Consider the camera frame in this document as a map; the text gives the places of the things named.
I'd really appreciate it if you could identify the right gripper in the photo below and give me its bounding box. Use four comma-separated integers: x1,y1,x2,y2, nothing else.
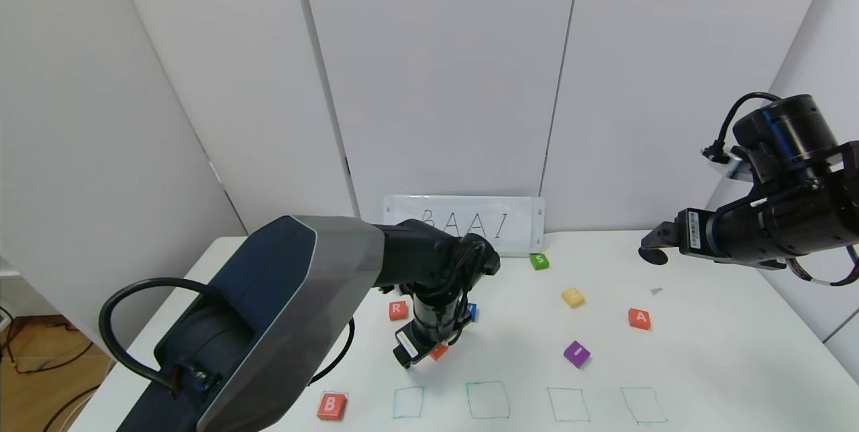
638,204,775,270

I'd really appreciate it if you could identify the orange letter B block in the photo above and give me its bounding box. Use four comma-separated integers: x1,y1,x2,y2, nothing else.
317,392,348,421

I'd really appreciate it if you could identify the thick black left arm hose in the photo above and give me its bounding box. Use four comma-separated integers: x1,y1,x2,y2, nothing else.
99,278,356,392

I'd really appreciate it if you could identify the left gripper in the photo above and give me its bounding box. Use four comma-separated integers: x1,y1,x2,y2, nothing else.
393,309,472,369

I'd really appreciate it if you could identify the white sign reading BAAI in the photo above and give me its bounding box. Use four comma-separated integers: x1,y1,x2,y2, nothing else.
385,196,546,258

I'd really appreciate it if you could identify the purple letter I block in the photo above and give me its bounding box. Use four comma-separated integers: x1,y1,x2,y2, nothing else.
563,341,591,369

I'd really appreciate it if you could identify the thin black floor cable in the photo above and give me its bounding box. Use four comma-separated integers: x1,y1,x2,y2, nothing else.
42,385,103,432
0,308,96,376

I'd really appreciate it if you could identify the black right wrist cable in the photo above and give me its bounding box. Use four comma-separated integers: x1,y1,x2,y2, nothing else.
717,92,783,151

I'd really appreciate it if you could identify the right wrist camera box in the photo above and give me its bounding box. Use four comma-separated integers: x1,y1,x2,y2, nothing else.
701,144,760,182

